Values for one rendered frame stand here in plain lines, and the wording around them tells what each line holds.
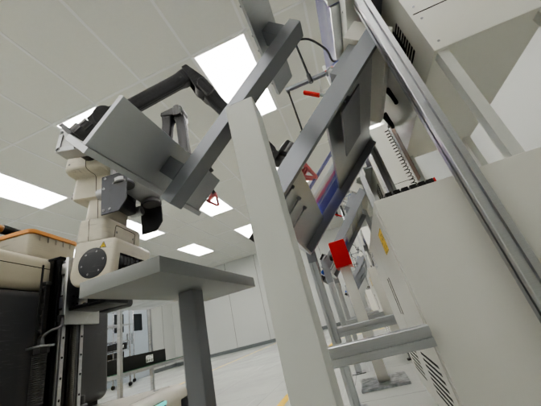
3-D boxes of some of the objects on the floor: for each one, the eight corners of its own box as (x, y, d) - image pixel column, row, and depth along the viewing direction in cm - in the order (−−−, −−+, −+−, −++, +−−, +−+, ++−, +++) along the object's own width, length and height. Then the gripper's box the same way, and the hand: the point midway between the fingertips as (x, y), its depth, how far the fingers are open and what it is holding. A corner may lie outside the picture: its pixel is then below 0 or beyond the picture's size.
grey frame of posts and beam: (336, 557, 49) (201, -26, 126) (353, 409, 118) (259, 92, 196) (721, 526, 38) (315, -90, 116) (490, 383, 108) (333, 59, 185)
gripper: (285, 176, 125) (315, 189, 118) (278, 166, 115) (311, 180, 109) (292, 163, 125) (323, 176, 119) (287, 152, 116) (319, 165, 110)
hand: (315, 177), depth 114 cm, fingers closed, pressing on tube
